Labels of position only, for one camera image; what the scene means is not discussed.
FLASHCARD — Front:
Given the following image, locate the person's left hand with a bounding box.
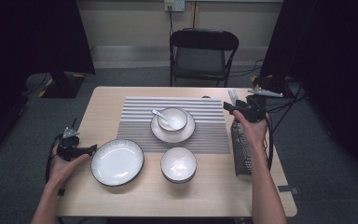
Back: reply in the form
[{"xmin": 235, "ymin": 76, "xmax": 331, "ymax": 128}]
[{"xmin": 48, "ymin": 145, "xmax": 91, "ymax": 188}]

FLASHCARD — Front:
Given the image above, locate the person's right hand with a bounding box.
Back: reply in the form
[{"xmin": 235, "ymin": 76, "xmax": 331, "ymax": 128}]
[{"xmin": 232, "ymin": 110, "xmax": 270, "ymax": 151}]

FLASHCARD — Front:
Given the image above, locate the white bowl dark rim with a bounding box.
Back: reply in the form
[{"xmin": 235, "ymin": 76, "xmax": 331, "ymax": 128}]
[
  {"xmin": 157, "ymin": 106, "xmax": 188, "ymax": 133},
  {"xmin": 159, "ymin": 147, "xmax": 198, "ymax": 185}
]

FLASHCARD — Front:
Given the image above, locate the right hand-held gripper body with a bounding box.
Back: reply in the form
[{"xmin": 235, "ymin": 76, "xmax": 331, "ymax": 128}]
[{"xmin": 236, "ymin": 88, "xmax": 284, "ymax": 123}]

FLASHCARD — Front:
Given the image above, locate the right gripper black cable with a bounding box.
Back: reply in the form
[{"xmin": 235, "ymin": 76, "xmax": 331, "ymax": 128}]
[{"xmin": 262, "ymin": 111, "xmax": 275, "ymax": 172}]

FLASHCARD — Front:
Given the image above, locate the grey round floor plate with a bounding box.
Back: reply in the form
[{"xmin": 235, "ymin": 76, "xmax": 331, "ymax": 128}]
[{"xmin": 25, "ymin": 72, "xmax": 52, "ymax": 94}]

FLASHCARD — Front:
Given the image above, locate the black floor cable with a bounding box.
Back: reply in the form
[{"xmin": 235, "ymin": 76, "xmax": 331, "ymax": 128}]
[
  {"xmin": 265, "ymin": 92, "xmax": 307, "ymax": 115},
  {"xmin": 271, "ymin": 81, "xmax": 306, "ymax": 135},
  {"xmin": 228, "ymin": 59, "xmax": 265, "ymax": 78}
]

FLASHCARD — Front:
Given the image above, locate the black folding chair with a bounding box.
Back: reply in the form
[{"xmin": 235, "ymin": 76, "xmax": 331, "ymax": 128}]
[{"xmin": 169, "ymin": 27, "xmax": 241, "ymax": 88}]

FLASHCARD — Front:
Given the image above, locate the black stand base yellow tape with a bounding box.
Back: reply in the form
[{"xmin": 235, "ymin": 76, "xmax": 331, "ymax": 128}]
[
  {"xmin": 37, "ymin": 71, "xmax": 87, "ymax": 100},
  {"xmin": 250, "ymin": 74, "xmax": 292, "ymax": 100}
]

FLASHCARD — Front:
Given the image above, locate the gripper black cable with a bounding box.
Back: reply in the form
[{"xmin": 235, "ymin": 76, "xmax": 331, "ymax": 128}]
[
  {"xmin": 262, "ymin": 111, "xmax": 275, "ymax": 172},
  {"xmin": 45, "ymin": 133, "xmax": 64, "ymax": 185}
]

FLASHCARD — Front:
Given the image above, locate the white ceramic spoon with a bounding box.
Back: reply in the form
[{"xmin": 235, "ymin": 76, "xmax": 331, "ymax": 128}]
[{"xmin": 151, "ymin": 109, "xmax": 175, "ymax": 129}]

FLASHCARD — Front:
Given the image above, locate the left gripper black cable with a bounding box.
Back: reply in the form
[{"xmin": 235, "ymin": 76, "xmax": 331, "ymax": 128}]
[{"xmin": 45, "ymin": 133, "xmax": 64, "ymax": 185}]

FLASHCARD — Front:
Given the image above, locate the white wall outlet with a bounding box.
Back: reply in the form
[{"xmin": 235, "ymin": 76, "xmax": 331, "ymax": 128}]
[{"xmin": 163, "ymin": 0, "xmax": 186, "ymax": 13}]

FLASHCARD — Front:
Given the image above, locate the striped woven placemat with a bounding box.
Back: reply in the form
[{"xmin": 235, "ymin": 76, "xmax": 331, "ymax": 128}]
[{"xmin": 116, "ymin": 95, "xmax": 231, "ymax": 154}]

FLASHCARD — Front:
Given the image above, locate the white plate dark rim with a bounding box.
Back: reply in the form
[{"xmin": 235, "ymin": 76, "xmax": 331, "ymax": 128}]
[
  {"xmin": 89, "ymin": 138, "xmax": 145, "ymax": 188},
  {"xmin": 149, "ymin": 107, "xmax": 197, "ymax": 144}
]

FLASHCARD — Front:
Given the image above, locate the black outlet cable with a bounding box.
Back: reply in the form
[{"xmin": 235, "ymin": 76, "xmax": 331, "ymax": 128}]
[{"xmin": 167, "ymin": 5, "xmax": 175, "ymax": 36}]

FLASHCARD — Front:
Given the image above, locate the dark curtain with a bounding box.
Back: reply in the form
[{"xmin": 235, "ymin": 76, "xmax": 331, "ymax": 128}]
[
  {"xmin": 0, "ymin": 0, "xmax": 96, "ymax": 162},
  {"xmin": 260, "ymin": 0, "xmax": 358, "ymax": 188}
]

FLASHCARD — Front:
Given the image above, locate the black wire basket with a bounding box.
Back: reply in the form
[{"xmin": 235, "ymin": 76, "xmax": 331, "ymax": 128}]
[{"xmin": 230, "ymin": 119, "xmax": 254, "ymax": 177}]

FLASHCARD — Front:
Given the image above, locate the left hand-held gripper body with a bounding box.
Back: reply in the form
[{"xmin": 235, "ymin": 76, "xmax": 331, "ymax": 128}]
[{"xmin": 56, "ymin": 125, "xmax": 90, "ymax": 162}]

